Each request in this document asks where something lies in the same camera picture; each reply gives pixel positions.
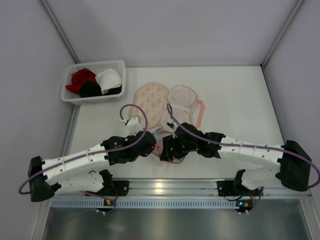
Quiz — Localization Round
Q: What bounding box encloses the aluminium mounting rail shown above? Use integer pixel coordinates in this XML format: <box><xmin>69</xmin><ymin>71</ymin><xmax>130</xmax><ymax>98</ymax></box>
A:
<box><xmin>109</xmin><ymin>177</ymin><xmax>312</xmax><ymax>198</ymax></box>

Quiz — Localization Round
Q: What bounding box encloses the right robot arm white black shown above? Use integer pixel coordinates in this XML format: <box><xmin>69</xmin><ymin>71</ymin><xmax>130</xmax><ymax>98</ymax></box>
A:
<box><xmin>159</xmin><ymin>122</ymin><xmax>312</xmax><ymax>192</ymax></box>

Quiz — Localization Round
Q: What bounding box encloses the red garment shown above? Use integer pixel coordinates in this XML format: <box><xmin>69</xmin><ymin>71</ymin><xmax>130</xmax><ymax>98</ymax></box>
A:
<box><xmin>65</xmin><ymin>68</ymin><xmax>97</xmax><ymax>95</ymax></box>

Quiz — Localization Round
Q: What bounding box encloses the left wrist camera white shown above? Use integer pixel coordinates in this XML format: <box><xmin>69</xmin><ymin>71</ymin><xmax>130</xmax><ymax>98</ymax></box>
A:
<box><xmin>121</xmin><ymin>115</ymin><xmax>144</xmax><ymax>136</ymax></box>

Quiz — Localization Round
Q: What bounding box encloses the pink floral mesh laundry bag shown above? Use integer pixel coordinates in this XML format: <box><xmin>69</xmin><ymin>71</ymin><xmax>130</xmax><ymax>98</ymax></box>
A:
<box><xmin>133</xmin><ymin>81</ymin><xmax>206</xmax><ymax>133</ymax></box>

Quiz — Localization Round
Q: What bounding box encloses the white slotted cable duct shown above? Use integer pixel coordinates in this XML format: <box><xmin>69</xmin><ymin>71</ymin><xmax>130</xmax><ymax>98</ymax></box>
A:
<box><xmin>51</xmin><ymin>198</ymin><xmax>239</xmax><ymax>210</ymax></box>

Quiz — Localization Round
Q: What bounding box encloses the white blue-rimmed mesh laundry bag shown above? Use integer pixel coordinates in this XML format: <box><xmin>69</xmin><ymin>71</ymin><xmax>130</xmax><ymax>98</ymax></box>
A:
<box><xmin>153</xmin><ymin>130</ymin><xmax>188</xmax><ymax>162</ymax></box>

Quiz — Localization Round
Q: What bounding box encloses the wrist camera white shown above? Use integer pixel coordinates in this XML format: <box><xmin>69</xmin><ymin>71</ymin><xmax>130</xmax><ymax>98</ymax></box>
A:
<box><xmin>121</xmin><ymin>115</ymin><xmax>144</xmax><ymax>136</ymax></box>
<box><xmin>166</xmin><ymin>121</ymin><xmax>179</xmax><ymax>132</ymax></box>

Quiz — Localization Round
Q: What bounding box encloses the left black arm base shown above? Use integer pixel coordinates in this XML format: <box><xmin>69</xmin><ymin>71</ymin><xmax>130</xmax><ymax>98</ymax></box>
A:
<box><xmin>98</xmin><ymin>180</ymin><xmax>130</xmax><ymax>197</ymax></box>

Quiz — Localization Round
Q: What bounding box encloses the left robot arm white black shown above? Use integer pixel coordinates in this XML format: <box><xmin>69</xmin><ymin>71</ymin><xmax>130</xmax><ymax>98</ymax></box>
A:
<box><xmin>28</xmin><ymin>131</ymin><xmax>157</xmax><ymax>202</ymax></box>

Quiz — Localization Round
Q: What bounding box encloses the white bra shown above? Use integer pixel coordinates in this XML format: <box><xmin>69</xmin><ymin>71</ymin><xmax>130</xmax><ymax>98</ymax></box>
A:
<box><xmin>95</xmin><ymin>68</ymin><xmax>122</xmax><ymax>95</ymax></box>

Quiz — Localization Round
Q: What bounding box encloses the black garment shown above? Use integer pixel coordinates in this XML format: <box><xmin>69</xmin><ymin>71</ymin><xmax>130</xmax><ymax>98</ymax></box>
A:
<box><xmin>79</xmin><ymin>81</ymin><xmax>122</xmax><ymax>98</ymax></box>

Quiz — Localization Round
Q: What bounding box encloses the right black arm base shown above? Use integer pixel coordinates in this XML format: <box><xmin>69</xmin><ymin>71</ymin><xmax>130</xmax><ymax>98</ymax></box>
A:
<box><xmin>216</xmin><ymin>180</ymin><xmax>262</xmax><ymax>197</ymax></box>

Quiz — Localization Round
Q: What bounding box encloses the white plastic basket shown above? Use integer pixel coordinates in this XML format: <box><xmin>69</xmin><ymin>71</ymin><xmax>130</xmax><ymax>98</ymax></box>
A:
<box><xmin>60</xmin><ymin>60</ymin><xmax>126</xmax><ymax>105</ymax></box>

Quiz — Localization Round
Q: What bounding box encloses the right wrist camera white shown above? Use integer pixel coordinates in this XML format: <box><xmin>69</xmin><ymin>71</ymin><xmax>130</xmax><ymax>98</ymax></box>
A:
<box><xmin>166</xmin><ymin>121</ymin><xmax>179</xmax><ymax>132</ymax></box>

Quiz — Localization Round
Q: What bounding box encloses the pink bra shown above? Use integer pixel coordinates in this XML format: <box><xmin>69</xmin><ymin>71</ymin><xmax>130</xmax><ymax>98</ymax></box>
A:
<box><xmin>152</xmin><ymin>138</ymin><xmax>184</xmax><ymax>169</ymax></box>

